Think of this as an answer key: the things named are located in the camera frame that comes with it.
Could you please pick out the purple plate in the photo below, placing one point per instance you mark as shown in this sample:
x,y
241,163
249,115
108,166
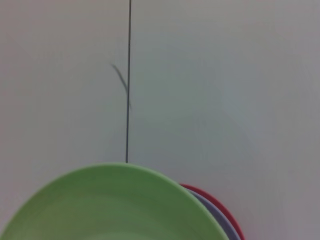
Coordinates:
x,y
220,220

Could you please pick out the green plate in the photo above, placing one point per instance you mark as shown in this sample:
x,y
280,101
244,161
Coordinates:
x,y
112,205

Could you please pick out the red plate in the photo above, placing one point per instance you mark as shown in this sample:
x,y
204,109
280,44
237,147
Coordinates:
x,y
217,200

